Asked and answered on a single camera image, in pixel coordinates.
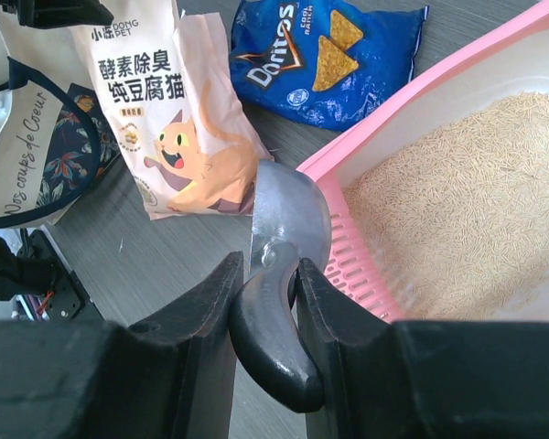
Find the cream canvas tote bag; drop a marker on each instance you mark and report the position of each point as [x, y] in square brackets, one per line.
[47, 161]

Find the metal litter scoop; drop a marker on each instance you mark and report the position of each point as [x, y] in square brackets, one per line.
[291, 222]

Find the pink cat litter bag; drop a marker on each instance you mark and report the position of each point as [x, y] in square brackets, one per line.
[162, 78]

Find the pink cat litter box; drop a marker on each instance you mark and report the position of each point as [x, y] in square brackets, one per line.
[439, 201]

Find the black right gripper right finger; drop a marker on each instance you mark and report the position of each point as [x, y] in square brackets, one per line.
[420, 379]

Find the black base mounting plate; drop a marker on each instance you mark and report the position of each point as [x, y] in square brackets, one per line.
[33, 274]

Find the blue Doritos chip bag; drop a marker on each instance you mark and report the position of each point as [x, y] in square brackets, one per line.
[323, 63]

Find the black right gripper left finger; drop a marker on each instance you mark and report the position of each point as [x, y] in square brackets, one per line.
[169, 375]

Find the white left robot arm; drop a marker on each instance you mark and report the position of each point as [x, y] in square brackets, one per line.
[39, 48]

